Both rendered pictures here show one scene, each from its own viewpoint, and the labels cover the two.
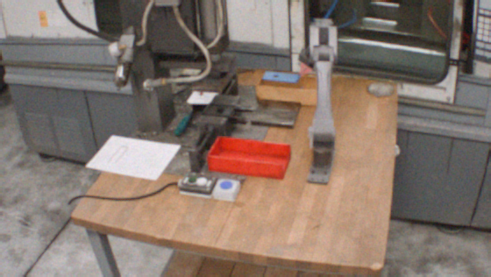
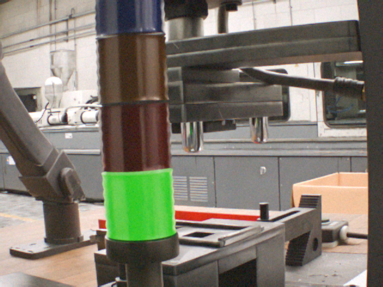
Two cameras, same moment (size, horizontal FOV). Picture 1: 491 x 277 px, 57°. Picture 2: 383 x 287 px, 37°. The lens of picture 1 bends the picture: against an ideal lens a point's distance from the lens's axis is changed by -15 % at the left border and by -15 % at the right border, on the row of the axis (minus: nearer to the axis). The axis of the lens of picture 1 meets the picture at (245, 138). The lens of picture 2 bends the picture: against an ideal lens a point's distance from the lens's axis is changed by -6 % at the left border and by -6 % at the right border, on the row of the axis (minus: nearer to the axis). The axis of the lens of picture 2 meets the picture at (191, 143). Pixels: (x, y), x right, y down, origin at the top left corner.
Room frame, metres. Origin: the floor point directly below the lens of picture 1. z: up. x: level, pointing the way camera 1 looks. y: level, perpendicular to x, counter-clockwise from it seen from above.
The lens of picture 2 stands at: (2.24, 0.28, 1.11)
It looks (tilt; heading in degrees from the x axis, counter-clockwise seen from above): 3 degrees down; 199
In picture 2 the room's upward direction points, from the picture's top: 3 degrees counter-clockwise
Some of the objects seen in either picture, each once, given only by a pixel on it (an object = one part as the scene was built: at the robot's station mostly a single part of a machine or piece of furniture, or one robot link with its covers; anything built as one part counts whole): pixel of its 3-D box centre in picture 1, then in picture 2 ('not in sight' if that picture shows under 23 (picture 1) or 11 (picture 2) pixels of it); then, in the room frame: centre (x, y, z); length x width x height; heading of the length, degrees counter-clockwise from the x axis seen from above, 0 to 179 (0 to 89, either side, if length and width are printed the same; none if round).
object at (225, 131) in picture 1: (220, 119); (198, 281); (1.67, 0.09, 0.94); 0.20 x 0.10 x 0.07; 162
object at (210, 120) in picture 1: (219, 110); (196, 242); (1.67, 0.09, 0.98); 0.20 x 0.10 x 0.01; 162
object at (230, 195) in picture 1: (226, 193); not in sight; (1.29, 0.07, 0.90); 0.07 x 0.07 x 0.06; 72
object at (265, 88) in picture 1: (290, 89); not in sight; (1.88, -0.19, 0.93); 0.25 x 0.13 x 0.08; 72
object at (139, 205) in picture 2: not in sight; (139, 202); (1.95, 0.15, 1.07); 0.04 x 0.04 x 0.03
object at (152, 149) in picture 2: not in sight; (134, 136); (1.95, 0.15, 1.10); 0.04 x 0.04 x 0.03
